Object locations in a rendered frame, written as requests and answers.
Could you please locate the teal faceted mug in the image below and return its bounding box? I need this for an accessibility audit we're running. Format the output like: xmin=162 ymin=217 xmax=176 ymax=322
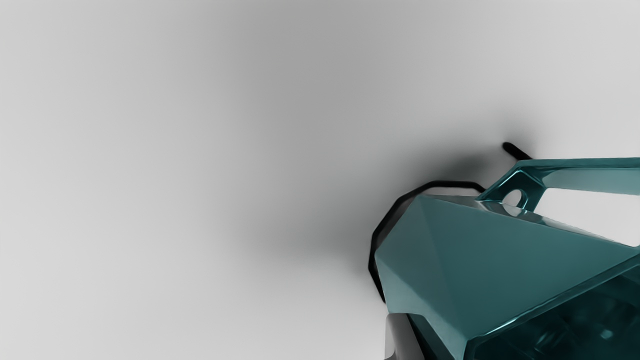
xmin=373 ymin=157 xmax=640 ymax=360

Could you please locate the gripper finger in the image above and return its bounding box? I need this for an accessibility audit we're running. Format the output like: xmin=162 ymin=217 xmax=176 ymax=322
xmin=384 ymin=314 xmax=417 ymax=360

